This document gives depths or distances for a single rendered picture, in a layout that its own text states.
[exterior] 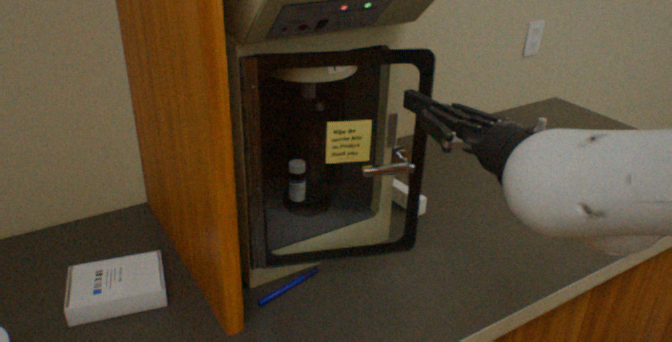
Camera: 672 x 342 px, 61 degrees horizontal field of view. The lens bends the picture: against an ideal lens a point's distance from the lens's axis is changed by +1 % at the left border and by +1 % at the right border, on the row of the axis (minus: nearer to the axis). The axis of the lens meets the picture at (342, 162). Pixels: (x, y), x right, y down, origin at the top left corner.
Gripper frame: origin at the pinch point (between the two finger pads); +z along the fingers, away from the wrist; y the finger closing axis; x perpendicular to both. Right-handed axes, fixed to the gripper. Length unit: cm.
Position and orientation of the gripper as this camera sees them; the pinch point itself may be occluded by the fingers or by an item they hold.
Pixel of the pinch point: (420, 105)
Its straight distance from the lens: 91.0
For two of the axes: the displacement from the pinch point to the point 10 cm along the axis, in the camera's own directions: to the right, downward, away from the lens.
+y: -8.5, 2.2, -4.8
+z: -5.3, -4.1, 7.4
